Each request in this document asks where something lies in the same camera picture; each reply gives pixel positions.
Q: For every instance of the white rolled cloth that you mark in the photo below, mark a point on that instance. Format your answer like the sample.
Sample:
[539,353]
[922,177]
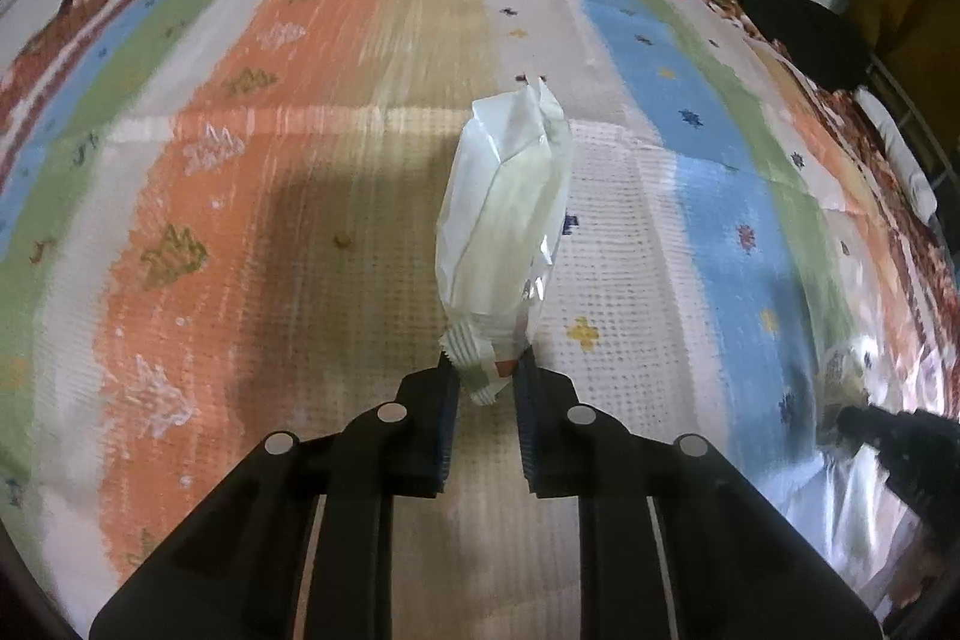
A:
[900,153]

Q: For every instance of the striped woven blanket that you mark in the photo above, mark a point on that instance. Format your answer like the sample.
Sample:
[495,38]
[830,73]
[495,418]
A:
[262,197]

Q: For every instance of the black cloth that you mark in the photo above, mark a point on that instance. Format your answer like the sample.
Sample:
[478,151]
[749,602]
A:
[802,33]

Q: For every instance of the clear plastic bag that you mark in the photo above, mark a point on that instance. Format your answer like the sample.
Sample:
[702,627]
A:
[825,512]

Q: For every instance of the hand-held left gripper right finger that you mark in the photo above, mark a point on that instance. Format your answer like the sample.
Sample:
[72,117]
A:
[527,434]

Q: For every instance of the metal chair frame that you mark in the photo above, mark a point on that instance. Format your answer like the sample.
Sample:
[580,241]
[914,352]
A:
[911,108]

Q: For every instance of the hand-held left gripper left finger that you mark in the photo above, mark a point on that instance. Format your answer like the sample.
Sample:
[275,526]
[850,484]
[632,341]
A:
[448,434]

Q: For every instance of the white green snack packet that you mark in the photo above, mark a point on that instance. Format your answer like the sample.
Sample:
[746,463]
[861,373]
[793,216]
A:
[502,220]

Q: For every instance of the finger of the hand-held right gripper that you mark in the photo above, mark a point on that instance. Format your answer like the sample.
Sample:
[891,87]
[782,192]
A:
[862,426]

